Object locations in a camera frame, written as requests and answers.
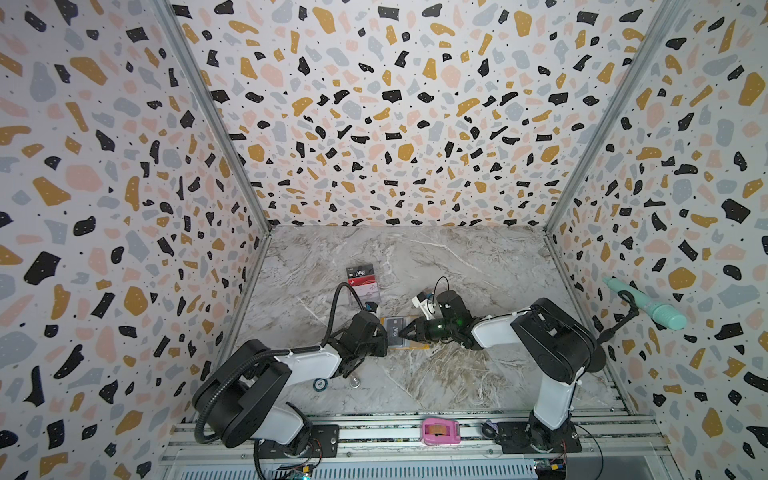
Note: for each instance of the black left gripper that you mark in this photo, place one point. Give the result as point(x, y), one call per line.
point(383, 351)

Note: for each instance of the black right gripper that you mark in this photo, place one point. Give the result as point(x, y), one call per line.
point(424, 330)

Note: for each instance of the grey black card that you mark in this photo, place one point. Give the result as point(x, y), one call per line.
point(393, 325)

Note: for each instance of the black VIP card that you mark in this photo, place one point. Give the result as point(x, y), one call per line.
point(360, 271)

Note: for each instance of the yellow leather card holder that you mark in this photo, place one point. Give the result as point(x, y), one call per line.
point(405, 332)

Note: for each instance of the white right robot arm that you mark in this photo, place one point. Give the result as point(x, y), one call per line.
point(561, 347)

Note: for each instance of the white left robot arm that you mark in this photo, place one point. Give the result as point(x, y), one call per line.
point(238, 402)

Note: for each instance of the red card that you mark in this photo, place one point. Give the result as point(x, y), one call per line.
point(367, 289)

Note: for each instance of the clear acrylic card stand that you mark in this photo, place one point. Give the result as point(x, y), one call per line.
point(363, 280)

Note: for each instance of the teal round token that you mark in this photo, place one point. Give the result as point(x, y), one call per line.
point(320, 384)

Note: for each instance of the pink tape measure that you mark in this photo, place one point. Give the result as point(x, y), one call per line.
point(436, 431)

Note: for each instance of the mint green microphone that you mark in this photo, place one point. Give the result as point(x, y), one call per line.
point(661, 313)

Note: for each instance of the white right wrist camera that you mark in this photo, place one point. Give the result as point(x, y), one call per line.
point(425, 303)

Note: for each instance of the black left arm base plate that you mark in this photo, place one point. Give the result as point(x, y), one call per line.
point(317, 441)

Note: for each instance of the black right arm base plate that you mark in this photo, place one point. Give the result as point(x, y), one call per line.
point(532, 437)

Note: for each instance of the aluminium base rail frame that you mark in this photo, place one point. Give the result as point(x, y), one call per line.
point(606, 444)

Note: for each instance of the aluminium corner post left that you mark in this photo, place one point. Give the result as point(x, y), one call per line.
point(173, 32)

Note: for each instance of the aluminium corner post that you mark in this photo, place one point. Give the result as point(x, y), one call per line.
point(173, 32)
point(659, 28)

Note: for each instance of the aluminium corner post right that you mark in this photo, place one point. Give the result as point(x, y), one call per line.
point(659, 28)

